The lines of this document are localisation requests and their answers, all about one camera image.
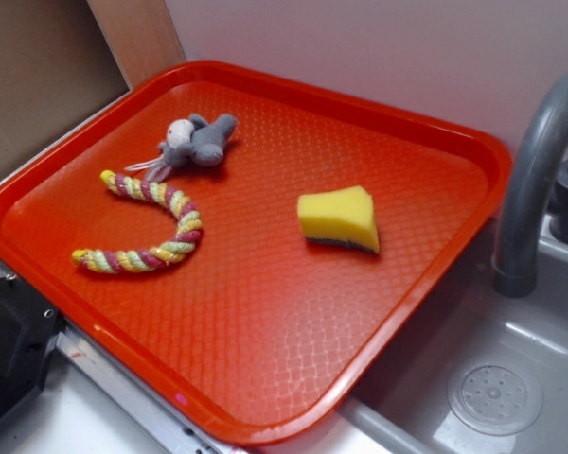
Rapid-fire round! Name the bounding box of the yellow sponge with dark base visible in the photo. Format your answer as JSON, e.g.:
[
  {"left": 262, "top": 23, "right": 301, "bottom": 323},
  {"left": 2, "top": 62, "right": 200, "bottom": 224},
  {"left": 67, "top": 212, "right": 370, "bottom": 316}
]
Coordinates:
[{"left": 297, "top": 185, "right": 381, "bottom": 253}]

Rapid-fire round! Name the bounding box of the multicolour twisted rope toy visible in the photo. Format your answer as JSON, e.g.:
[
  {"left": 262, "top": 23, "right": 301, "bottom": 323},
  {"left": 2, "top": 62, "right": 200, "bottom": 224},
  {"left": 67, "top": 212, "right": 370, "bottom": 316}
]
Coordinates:
[{"left": 71, "top": 170, "right": 203, "bottom": 274}]

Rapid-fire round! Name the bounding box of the grey plush mouse toy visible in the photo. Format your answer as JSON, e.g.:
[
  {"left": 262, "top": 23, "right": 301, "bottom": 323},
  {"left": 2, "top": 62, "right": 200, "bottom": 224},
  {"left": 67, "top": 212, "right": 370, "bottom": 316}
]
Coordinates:
[{"left": 125, "top": 113, "right": 238, "bottom": 183}]

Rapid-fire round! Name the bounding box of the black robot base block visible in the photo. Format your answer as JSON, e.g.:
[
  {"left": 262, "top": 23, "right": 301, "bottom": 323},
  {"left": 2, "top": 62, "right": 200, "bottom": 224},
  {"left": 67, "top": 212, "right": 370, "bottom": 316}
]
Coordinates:
[{"left": 0, "top": 273, "right": 62, "bottom": 427}]

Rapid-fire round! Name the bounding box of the light wooden board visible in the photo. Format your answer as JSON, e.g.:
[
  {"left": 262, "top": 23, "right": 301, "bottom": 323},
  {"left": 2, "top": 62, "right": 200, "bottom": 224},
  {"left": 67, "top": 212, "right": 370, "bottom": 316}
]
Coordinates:
[{"left": 88, "top": 0, "right": 186, "bottom": 89}]

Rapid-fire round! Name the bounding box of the brown cardboard panel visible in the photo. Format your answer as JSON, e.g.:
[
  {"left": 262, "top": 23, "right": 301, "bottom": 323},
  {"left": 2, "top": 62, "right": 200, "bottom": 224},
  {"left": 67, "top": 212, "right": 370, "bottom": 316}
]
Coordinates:
[{"left": 0, "top": 1, "right": 128, "bottom": 181}]

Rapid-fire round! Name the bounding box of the grey curved toy faucet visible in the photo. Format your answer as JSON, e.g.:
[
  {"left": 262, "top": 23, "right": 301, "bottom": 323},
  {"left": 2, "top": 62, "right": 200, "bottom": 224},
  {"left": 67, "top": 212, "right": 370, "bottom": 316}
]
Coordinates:
[{"left": 492, "top": 74, "right": 568, "bottom": 297}]

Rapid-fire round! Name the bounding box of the orange plastic tray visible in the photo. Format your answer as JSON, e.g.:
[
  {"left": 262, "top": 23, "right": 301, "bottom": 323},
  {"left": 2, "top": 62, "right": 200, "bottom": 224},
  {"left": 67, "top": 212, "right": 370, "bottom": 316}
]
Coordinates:
[{"left": 0, "top": 61, "right": 511, "bottom": 446}]

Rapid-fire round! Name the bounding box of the grey plastic toy sink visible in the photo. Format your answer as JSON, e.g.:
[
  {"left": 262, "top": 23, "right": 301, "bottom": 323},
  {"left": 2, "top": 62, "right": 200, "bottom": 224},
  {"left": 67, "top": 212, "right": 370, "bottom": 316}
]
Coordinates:
[{"left": 338, "top": 207, "right": 568, "bottom": 454}]

